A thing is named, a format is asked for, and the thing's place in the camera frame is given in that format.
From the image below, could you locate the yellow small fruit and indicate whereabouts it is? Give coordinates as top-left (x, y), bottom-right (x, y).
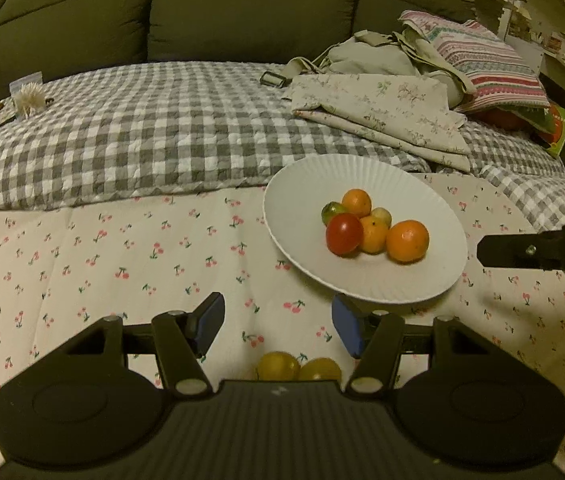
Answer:
top-left (255, 351), bottom-right (301, 382)
top-left (298, 358), bottom-right (342, 382)

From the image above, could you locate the large orange mandarin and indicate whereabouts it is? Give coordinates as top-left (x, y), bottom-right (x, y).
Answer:
top-left (386, 220), bottom-right (430, 263)

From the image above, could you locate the red tomato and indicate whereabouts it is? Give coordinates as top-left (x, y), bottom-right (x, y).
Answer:
top-left (326, 212), bottom-right (364, 257)

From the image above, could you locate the yellow-green tomato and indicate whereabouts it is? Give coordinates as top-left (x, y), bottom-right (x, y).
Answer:
top-left (371, 207), bottom-right (392, 229)

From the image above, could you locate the green-red tomato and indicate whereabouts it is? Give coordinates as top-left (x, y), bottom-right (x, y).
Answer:
top-left (321, 202), bottom-right (348, 226)

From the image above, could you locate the small orange kumquat front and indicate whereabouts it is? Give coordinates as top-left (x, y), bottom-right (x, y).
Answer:
top-left (360, 216), bottom-right (389, 255)

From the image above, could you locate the small orange kumquat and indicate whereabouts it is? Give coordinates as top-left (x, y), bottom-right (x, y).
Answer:
top-left (360, 216), bottom-right (389, 255)
top-left (341, 188), bottom-right (371, 218)

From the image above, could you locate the colourful book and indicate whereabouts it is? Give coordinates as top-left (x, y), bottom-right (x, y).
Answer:
top-left (470, 103), bottom-right (565, 158)

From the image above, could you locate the small orange kumquat back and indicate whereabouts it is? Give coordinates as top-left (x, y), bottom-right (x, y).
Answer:
top-left (341, 188), bottom-right (371, 218)

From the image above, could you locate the white paper plate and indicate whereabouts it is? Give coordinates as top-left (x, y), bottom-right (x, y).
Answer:
top-left (263, 154), bottom-right (468, 304)

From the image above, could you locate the cherry print cloth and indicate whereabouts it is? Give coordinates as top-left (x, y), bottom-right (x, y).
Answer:
top-left (0, 171), bottom-right (565, 470)

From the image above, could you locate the striped patterned pillow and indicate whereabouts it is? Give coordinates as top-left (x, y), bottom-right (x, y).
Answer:
top-left (400, 10), bottom-right (549, 113)

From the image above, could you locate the folded floral cloth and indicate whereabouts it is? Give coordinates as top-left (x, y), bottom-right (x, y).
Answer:
top-left (284, 74), bottom-right (471, 172)

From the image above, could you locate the grey checkered blanket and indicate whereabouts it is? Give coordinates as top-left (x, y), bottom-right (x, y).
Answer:
top-left (0, 60), bottom-right (565, 321)

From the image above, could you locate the bag of cotton swabs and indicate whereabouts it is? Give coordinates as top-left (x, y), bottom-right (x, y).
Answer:
top-left (9, 72), bottom-right (46, 119)

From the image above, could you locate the dark green sofa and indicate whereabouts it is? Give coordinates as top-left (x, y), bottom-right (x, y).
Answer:
top-left (0, 0), bottom-right (471, 99)

